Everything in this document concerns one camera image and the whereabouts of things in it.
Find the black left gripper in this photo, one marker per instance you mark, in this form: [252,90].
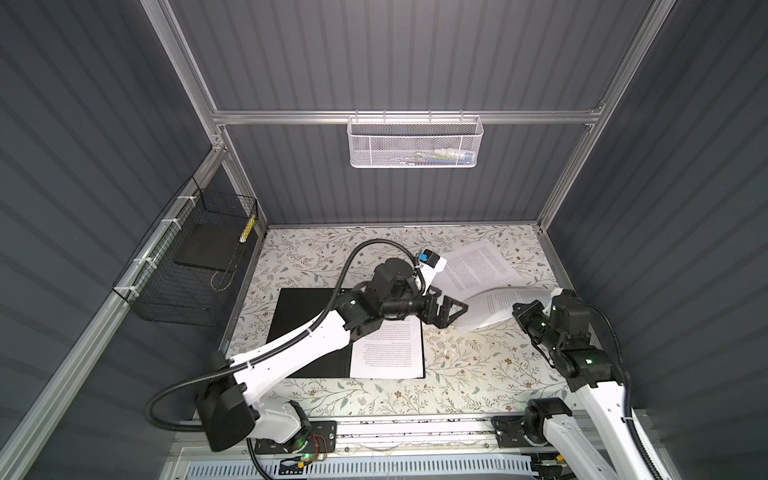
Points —
[443,319]

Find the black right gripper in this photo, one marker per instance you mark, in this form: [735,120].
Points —
[530,309]

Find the white paper sheet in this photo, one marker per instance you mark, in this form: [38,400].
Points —
[495,306]

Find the printed paper sheet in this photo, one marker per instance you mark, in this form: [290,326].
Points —
[393,352]
[476,268]

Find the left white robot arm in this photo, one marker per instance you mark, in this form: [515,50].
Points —
[232,409]

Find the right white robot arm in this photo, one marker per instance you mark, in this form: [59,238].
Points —
[631,453]

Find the printed paper sheet back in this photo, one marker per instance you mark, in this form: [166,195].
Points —
[476,268]

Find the markers in white basket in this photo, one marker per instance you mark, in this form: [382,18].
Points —
[450,157]

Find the yellow marker in basket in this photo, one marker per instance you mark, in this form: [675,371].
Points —
[247,229]

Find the black pad in basket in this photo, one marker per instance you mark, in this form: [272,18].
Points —
[209,247]

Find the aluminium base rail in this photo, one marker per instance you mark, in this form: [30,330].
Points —
[443,446]

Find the white wire basket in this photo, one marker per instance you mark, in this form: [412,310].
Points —
[378,143]

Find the black wire basket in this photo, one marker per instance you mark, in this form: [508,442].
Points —
[158,290]

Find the aluminium frame post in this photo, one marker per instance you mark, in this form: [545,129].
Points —
[177,48]

